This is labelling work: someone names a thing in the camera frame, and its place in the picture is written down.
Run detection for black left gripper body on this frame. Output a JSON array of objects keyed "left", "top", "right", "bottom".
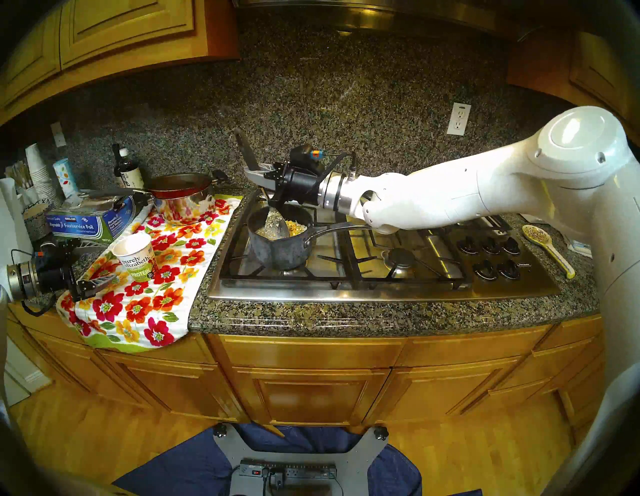
[{"left": 34, "top": 247, "right": 81, "bottom": 302}]

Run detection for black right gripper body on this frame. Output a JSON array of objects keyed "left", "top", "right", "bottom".
[{"left": 274, "top": 162, "right": 326, "bottom": 206}]

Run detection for white paper oats cup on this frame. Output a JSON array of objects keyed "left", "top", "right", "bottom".
[{"left": 111, "top": 232, "right": 156, "bottom": 282}]

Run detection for stainless steel pot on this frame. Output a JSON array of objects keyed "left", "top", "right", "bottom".
[{"left": 152, "top": 170, "right": 231, "bottom": 227}]

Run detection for yellow wooden spoon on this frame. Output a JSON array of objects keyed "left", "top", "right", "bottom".
[{"left": 522, "top": 225, "right": 577, "bottom": 280}]

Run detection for blue foil sheets box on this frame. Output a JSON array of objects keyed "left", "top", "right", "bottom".
[{"left": 45, "top": 195, "right": 138, "bottom": 243}]

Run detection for floral kitchen towel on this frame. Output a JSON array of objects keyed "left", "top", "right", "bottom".
[{"left": 56, "top": 194, "right": 244, "bottom": 350}]

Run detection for dark grey saucepan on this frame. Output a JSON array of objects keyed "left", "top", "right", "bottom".
[{"left": 246, "top": 204, "right": 373, "bottom": 272}]

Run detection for patterned ceramic bowl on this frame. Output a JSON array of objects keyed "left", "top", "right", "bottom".
[{"left": 20, "top": 200, "right": 53, "bottom": 242}]

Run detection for white paper towel roll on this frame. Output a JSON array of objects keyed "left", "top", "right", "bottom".
[{"left": 0, "top": 177, "right": 32, "bottom": 271}]

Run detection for red frying pan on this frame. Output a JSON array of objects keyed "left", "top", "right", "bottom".
[{"left": 77, "top": 172, "right": 215, "bottom": 200}]

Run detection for blue patterned paper cups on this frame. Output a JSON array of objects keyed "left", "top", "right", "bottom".
[{"left": 52, "top": 158, "right": 80, "bottom": 198}]

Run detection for dark bottle white label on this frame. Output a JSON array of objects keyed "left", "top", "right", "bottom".
[{"left": 119, "top": 148, "right": 146, "bottom": 190}]

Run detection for white utensil holder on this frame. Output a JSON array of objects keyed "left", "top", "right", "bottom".
[{"left": 6, "top": 161, "right": 35, "bottom": 201}]

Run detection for white paper cup stack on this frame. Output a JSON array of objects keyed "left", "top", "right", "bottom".
[{"left": 25, "top": 144, "right": 62, "bottom": 207}]

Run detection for black round burner cap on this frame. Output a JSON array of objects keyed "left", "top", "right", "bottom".
[{"left": 382, "top": 248, "right": 421, "bottom": 278}]

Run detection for wooden lower cabinets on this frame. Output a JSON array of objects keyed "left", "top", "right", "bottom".
[{"left": 5, "top": 305, "right": 606, "bottom": 451}]

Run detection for dark blue cloth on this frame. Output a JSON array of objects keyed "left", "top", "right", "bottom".
[{"left": 112, "top": 424, "right": 483, "bottom": 496}]

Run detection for wooden upper cabinet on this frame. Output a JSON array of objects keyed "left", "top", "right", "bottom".
[
  {"left": 0, "top": 0, "right": 240, "bottom": 126},
  {"left": 506, "top": 27, "right": 640, "bottom": 128}
]

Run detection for stainless steel gas cooktop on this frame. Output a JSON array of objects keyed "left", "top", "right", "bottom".
[{"left": 207, "top": 187, "right": 562, "bottom": 303}]

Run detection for grey power strip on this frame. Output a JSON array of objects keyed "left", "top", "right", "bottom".
[{"left": 239, "top": 461, "right": 338, "bottom": 481}]

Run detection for folded cloth stack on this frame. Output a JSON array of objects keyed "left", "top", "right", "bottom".
[{"left": 565, "top": 235, "right": 596, "bottom": 258}]

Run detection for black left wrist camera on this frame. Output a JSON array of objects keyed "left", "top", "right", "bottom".
[{"left": 34, "top": 241, "right": 66, "bottom": 261}]

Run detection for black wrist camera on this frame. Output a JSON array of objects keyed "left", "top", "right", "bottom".
[
  {"left": 34, "top": 241, "right": 66, "bottom": 261},
  {"left": 290, "top": 144, "right": 326, "bottom": 173}
]

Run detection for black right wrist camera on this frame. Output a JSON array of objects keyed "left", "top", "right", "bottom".
[{"left": 290, "top": 144, "right": 326, "bottom": 173}]

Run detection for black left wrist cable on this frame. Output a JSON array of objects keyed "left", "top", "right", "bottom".
[{"left": 21, "top": 292, "right": 57, "bottom": 317}]

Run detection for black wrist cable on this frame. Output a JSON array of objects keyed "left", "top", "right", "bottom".
[
  {"left": 320, "top": 151, "right": 358, "bottom": 181},
  {"left": 21, "top": 292, "right": 57, "bottom": 317}
]

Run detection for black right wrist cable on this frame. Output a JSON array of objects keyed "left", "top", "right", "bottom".
[{"left": 320, "top": 151, "right": 358, "bottom": 181}]

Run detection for white wall power outlet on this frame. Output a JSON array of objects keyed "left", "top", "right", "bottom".
[{"left": 446, "top": 102, "right": 472, "bottom": 136}]

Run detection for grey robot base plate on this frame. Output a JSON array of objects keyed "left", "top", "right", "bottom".
[{"left": 212, "top": 424, "right": 390, "bottom": 496}]

